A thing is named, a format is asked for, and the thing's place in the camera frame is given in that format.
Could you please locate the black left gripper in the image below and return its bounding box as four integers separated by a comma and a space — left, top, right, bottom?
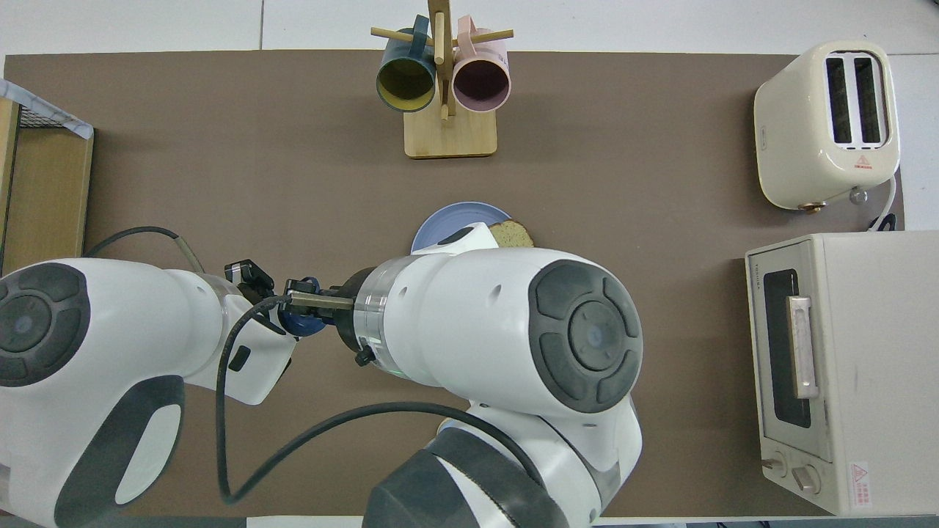
224, 259, 322, 304

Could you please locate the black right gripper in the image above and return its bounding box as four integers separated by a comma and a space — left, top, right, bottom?
323, 266, 377, 367

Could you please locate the clear squeeze bottle blue cap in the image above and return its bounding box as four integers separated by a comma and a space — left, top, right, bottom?
280, 277, 329, 340

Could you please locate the toasted bread slice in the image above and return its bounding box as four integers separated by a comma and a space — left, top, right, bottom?
488, 220, 536, 249

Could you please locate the blue round plate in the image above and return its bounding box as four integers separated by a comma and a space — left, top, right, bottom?
411, 202, 512, 254

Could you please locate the brown table mat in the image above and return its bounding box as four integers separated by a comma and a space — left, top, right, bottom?
0, 50, 905, 518

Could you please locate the wooden mug tree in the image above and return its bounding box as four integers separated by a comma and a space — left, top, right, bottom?
370, 0, 514, 159

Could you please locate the dark teal mug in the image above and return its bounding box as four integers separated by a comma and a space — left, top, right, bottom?
376, 15, 438, 114

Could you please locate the wooden shelf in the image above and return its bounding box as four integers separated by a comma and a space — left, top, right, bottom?
0, 95, 95, 277

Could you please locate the pink mug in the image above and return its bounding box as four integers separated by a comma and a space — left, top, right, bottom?
452, 15, 511, 114

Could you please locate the white checked cloth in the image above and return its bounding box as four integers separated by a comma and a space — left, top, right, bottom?
0, 78, 95, 140

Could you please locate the cream two-slot toaster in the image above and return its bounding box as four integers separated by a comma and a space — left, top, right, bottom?
753, 40, 902, 213

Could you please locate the white toaster oven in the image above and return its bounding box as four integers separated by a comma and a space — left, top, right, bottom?
745, 231, 939, 516

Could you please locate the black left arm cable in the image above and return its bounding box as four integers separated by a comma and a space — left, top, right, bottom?
84, 226, 208, 274

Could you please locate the black wire basket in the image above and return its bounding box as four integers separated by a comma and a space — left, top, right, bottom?
16, 106, 61, 130

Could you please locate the toaster power cord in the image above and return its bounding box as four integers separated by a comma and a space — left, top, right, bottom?
869, 176, 900, 232

